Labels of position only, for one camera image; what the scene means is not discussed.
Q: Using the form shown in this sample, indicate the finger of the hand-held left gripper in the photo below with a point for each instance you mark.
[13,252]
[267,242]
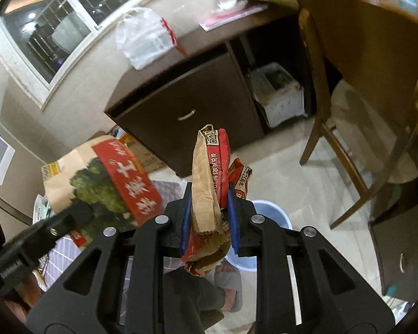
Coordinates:
[73,215]

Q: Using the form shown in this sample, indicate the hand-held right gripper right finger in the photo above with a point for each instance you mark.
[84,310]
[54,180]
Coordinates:
[234,222]

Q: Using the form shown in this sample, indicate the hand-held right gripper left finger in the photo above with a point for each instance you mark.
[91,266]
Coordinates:
[186,215]

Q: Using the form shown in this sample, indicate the blue plastic bin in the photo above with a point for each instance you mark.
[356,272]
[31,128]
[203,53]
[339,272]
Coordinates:
[268,212]

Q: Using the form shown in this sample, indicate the large brown paper bag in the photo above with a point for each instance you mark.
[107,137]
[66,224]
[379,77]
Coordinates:
[101,181]

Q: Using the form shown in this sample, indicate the red brown paper snack bag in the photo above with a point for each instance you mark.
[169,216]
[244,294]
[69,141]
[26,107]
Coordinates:
[209,167]

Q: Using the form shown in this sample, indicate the person's left forearm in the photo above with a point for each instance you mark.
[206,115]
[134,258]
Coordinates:
[24,299]

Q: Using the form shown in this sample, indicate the grey slipper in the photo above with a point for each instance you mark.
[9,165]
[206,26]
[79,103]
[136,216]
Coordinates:
[230,285]

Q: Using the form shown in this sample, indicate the orange cardboard box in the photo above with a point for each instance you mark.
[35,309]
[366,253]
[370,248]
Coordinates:
[142,153]

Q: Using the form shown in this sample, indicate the person's leg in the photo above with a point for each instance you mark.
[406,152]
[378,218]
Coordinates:
[188,295]

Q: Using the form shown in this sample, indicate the white storage basket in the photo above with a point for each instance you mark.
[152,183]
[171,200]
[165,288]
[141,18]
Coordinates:
[282,108]

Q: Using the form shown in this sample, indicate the dark brown desk cabinet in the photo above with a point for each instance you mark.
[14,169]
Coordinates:
[195,90]

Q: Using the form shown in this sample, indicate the dark brown drawer cabinet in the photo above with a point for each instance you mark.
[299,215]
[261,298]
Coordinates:
[404,236]

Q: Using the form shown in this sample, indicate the white plastic bag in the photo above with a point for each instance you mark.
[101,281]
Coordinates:
[142,41]

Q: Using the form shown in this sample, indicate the window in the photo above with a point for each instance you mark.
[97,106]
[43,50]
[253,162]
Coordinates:
[38,38]

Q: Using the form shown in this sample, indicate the pink paper sheet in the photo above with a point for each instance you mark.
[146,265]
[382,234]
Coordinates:
[230,15]

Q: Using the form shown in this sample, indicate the cluttered wooden shelf desk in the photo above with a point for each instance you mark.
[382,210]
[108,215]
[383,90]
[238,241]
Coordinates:
[362,41]

